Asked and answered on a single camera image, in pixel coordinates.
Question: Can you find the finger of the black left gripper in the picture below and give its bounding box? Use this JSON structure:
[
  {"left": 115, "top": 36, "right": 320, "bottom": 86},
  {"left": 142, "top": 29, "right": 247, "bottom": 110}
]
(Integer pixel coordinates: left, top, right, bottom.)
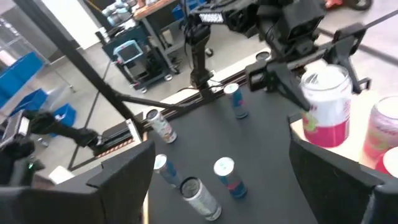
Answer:
[
  {"left": 329, "top": 23, "right": 373, "bottom": 94},
  {"left": 245, "top": 60, "right": 312, "bottom": 112}
]

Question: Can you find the blue plastic bin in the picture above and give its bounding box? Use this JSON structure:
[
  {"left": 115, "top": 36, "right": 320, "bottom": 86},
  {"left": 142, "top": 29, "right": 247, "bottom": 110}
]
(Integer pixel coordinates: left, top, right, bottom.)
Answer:
[
  {"left": 9, "top": 88, "right": 49, "bottom": 118},
  {"left": 0, "top": 51, "right": 46, "bottom": 100},
  {"left": 49, "top": 103, "right": 78, "bottom": 138}
]

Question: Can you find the small cart monitor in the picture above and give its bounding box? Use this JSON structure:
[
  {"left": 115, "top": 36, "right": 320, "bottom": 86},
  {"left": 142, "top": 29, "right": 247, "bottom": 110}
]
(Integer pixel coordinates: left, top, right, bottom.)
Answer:
[{"left": 112, "top": 39, "right": 144, "bottom": 65}]

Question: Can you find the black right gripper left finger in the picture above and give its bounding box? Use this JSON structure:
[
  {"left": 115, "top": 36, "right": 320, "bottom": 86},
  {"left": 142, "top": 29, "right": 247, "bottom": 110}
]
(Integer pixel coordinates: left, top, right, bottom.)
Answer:
[{"left": 0, "top": 139, "right": 156, "bottom": 224}]

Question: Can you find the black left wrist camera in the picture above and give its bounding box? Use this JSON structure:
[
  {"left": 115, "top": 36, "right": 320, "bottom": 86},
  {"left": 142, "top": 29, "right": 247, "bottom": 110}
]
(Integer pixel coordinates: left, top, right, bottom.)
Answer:
[{"left": 278, "top": 2, "right": 327, "bottom": 43}]

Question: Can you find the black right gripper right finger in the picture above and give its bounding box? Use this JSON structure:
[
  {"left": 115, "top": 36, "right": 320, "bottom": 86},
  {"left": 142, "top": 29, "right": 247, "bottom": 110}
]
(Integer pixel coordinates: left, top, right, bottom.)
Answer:
[{"left": 288, "top": 139, "right": 398, "bottom": 224}]

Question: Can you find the light wooden shelf board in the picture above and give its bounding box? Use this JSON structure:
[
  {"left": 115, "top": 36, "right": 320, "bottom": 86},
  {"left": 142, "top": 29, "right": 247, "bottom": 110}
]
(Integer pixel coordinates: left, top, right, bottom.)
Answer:
[{"left": 290, "top": 83, "right": 398, "bottom": 170}]

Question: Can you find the wooden workbench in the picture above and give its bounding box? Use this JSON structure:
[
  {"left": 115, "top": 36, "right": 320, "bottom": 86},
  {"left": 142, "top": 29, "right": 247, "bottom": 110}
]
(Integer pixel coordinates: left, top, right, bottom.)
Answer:
[{"left": 132, "top": 0, "right": 218, "bottom": 72}]

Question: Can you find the pink white Spindrift can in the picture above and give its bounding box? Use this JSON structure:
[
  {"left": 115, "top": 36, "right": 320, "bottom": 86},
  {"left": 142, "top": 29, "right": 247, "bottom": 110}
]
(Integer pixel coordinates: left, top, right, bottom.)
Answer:
[
  {"left": 362, "top": 95, "right": 398, "bottom": 162},
  {"left": 300, "top": 64, "right": 354, "bottom": 149}
]

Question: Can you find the dark equipment cart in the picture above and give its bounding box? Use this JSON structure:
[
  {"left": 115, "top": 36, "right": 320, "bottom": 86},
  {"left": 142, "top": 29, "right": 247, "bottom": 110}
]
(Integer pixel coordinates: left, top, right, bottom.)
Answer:
[{"left": 99, "top": 24, "right": 175, "bottom": 94}]

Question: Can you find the red Fanta strawberry can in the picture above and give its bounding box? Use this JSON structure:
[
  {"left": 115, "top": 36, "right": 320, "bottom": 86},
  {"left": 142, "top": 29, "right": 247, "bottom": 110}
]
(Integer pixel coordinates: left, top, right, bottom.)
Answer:
[{"left": 374, "top": 146, "right": 398, "bottom": 180}]

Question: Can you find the black boxy device white label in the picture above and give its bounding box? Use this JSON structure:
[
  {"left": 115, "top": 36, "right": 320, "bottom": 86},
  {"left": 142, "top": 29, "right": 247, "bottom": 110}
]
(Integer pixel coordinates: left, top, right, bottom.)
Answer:
[{"left": 0, "top": 110, "right": 46, "bottom": 187}]

